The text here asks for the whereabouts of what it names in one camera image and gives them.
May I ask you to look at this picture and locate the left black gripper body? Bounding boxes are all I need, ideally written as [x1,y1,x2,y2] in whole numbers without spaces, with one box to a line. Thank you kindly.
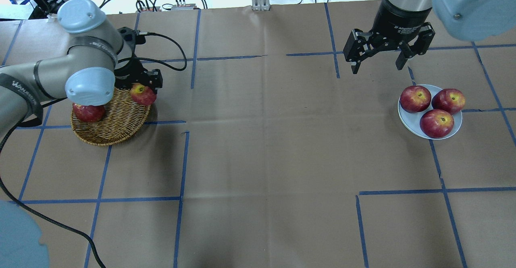
[114,58,148,89]

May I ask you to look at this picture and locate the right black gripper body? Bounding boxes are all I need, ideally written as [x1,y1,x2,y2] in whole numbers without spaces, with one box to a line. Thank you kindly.
[369,0,431,52]

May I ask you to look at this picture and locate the red yellow apple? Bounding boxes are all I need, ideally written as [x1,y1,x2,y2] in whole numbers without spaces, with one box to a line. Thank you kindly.
[130,83,157,106]

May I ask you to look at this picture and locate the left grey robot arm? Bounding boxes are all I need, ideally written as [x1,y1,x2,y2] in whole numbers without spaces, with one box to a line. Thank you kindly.
[0,0,162,136]

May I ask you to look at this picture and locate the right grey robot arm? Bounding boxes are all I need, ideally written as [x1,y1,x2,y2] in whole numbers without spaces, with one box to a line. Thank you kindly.
[343,0,516,74]

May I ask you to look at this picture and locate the woven wicker basket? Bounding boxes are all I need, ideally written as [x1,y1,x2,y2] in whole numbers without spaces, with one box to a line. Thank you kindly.
[71,88,151,146]

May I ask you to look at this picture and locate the red apple plate left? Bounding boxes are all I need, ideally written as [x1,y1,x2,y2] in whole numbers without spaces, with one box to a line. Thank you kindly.
[399,85,433,113]

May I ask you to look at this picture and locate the red apple plate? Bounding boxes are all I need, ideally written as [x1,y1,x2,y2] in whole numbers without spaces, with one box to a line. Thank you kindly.
[431,88,466,115]
[419,109,455,138]
[399,85,433,113]

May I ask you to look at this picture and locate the dark red apple in basket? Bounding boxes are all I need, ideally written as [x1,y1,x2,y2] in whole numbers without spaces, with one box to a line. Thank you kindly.
[73,103,106,123]

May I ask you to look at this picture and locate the red apple plate right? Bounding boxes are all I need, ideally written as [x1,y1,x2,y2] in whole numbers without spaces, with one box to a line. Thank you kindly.
[431,88,466,115]

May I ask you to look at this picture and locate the light blue plate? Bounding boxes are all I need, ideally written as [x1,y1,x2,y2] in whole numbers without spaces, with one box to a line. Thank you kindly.
[398,84,466,140]

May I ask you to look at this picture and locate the red apple plate front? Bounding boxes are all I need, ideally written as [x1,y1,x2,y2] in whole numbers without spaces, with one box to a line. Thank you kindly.
[419,109,455,138]

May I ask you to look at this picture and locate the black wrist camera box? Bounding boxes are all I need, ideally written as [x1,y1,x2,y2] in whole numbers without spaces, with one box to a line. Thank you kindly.
[117,27,147,48]

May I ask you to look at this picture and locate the black braided cable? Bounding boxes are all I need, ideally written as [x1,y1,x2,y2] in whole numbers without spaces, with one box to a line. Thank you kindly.
[0,123,106,268]

